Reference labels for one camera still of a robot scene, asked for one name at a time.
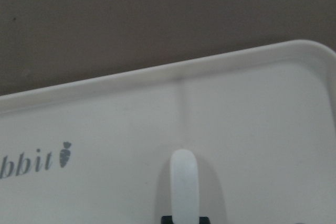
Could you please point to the white rabbit tray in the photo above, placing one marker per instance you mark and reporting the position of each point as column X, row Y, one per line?
column 260, row 121

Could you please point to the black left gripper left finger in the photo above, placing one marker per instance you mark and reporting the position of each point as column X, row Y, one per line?
column 166, row 220

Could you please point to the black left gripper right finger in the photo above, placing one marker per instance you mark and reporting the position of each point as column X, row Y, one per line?
column 204, row 220

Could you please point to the white spoon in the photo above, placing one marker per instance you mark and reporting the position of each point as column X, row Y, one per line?
column 184, row 184

